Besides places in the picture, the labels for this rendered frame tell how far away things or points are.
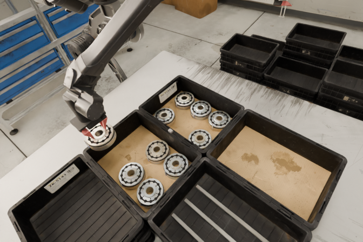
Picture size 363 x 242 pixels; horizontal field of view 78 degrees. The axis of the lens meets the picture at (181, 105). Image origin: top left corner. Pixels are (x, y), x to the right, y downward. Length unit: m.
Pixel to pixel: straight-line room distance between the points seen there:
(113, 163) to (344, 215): 0.95
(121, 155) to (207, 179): 0.39
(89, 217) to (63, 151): 0.51
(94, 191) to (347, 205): 1.00
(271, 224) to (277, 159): 0.25
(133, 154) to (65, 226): 0.36
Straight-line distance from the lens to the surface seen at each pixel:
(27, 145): 2.65
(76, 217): 1.01
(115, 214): 0.95
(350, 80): 2.04
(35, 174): 1.39
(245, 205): 0.91
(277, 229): 0.90
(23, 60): 2.58
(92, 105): 0.67
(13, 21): 2.50
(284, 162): 1.01
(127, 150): 1.06
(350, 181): 1.22
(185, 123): 1.08
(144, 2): 0.58
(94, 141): 0.86
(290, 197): 0.95
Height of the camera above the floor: 1.68
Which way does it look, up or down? 47 degrees down
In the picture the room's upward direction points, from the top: 9 degrees counter-clockwise
